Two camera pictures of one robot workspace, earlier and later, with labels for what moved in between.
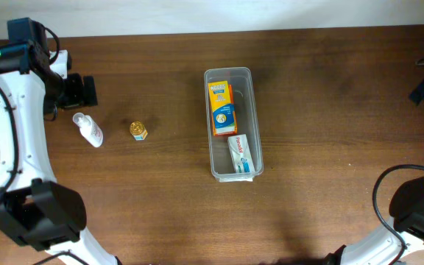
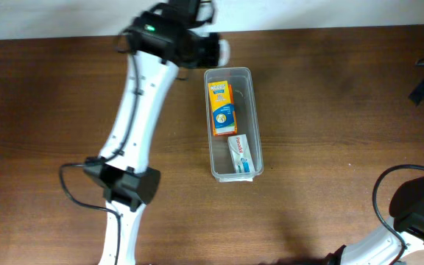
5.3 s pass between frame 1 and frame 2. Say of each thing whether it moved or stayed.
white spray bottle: moved
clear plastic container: stayed
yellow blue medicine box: stayed
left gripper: moved
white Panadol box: stayed
